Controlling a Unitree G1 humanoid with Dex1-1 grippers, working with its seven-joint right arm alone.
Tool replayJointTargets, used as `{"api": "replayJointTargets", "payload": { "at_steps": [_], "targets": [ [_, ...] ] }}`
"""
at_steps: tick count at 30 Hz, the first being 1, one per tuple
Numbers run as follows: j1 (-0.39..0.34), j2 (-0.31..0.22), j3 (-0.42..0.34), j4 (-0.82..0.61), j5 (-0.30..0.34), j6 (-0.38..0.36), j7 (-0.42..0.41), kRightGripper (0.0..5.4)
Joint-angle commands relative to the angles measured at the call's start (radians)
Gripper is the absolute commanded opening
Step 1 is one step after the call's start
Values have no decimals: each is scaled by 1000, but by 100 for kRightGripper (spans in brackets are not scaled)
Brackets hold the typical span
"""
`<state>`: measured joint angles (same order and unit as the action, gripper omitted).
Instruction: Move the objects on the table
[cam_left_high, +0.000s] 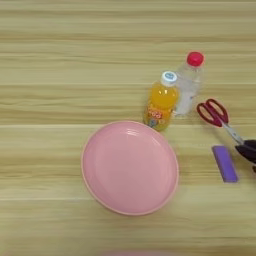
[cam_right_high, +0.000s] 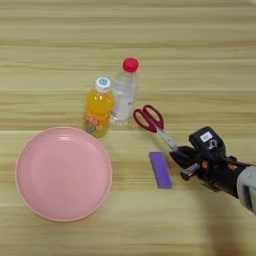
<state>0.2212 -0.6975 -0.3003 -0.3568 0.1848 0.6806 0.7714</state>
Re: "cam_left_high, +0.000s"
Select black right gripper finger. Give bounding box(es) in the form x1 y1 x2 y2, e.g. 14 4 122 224
242 139 256 150
234 144 256 165

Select purple rectangular block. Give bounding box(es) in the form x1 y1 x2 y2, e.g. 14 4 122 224
211 144 240 184

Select red handled scissors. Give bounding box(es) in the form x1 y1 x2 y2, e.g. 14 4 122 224
196 97 247 147

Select clear water bottle red cap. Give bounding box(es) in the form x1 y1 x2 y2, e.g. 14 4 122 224
173 50 206 118

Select orange juice bottle white cap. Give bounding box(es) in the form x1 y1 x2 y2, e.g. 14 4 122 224
142 70 181 132

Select pink round plate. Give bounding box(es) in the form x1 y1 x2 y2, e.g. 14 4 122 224
80 120 180 217

